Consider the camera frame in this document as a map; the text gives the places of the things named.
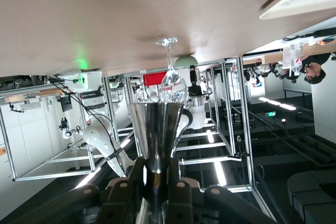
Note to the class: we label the red panel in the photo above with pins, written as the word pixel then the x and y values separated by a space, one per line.
pixel 152 79

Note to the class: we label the person in black shirt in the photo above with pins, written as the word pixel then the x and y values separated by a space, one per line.
pixel 315 60

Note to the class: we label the white ceiling light strip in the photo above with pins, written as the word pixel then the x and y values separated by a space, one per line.
pixel 220 174
pixel 88 179

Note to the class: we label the brown table mat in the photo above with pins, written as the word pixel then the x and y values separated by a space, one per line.
pixel 105 11

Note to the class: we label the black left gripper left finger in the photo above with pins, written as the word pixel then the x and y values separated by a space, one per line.
pixel 118 197

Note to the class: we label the small white background robot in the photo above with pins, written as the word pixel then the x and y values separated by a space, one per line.
pixel 67 134

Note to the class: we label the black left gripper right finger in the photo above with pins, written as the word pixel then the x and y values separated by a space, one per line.
pixel 183 200

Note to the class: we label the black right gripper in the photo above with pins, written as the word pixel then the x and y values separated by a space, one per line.
pixel 195 90

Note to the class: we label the clear wine glass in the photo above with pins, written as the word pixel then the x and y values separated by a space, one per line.
pixel 173 85

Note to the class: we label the green exit sign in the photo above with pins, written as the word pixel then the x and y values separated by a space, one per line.
pixel 270 114

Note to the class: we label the small black monitor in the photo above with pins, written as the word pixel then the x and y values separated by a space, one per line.
pixel 66 103

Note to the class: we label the pale green bowl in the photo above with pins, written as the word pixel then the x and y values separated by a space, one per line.
pixel 185 62

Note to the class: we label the black ceiling duct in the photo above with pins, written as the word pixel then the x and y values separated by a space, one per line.
pixel 309 195

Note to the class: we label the steel double jigger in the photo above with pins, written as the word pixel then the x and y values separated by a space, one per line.
pixel 156 129

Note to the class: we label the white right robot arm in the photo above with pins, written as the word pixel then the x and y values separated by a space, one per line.
pixel 98 134

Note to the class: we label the aluminium cage frame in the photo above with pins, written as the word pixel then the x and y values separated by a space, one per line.
pixel 52 174

